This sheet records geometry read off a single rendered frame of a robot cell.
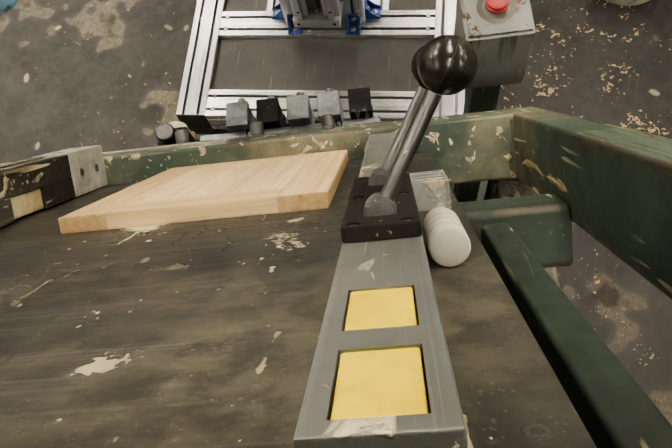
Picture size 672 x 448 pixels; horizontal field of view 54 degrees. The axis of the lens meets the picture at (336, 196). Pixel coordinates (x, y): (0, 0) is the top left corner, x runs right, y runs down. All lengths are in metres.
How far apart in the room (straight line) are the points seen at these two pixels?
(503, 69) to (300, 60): 0.91
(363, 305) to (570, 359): 0.20
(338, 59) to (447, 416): 1.87
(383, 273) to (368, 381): 0.12
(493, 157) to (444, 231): 0.69
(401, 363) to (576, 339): 0.26
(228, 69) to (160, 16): 0.55
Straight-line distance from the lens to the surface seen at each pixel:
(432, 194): 0.67
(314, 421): 0.21
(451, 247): 0.47
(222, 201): 0.75
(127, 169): 1.22
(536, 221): 0.82
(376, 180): 0.55
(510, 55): 1.25
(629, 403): 0.41
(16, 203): 0.98
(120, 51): 2.54
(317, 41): 2.08
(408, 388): 0.22
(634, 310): 2.03
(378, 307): 0.29
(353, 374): 0.24
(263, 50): 2.10
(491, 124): 1.14
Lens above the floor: 1.91
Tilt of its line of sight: 68 degrees down
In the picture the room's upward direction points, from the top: 19 degrees counter-clockwise
